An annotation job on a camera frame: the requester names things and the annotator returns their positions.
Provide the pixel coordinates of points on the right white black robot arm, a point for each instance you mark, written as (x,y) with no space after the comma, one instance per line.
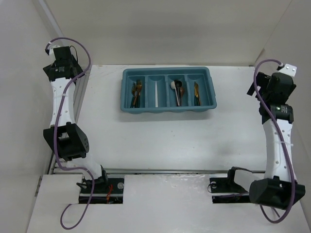
(279,184)

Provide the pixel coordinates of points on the white chopstick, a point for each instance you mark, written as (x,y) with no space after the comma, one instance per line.
(156,95)

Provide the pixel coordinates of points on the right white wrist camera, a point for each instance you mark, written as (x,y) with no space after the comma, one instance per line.
(287,69)

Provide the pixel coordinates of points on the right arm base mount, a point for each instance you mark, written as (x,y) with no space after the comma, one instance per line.
(225,191)

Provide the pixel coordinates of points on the brown wooden spoon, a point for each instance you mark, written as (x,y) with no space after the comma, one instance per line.
(181,93)

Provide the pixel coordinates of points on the gold blade green knife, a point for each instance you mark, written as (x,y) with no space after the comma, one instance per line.
(196,90)

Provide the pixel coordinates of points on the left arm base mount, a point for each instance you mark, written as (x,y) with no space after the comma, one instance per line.
(105,192)

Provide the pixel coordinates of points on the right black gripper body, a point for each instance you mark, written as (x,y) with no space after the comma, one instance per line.
(263,80)

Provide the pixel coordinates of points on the black spoon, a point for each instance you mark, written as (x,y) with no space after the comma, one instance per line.
(178,85)

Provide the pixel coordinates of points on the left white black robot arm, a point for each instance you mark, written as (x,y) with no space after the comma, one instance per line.
(97,171)

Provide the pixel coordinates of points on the white spoon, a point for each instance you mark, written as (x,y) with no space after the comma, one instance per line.
(173,87)

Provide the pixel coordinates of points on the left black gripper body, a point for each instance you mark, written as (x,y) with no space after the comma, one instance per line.
(77,68)

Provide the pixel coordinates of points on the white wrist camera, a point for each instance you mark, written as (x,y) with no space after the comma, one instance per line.
(50,50)
(287,69)

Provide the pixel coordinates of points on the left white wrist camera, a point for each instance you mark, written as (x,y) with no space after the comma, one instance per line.
(50,50)

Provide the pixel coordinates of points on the aluminium rail front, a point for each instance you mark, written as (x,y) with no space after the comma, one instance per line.
(161,171)

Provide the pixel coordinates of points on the blue plastic cutlery tray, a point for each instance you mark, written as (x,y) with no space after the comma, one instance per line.
(166,96)

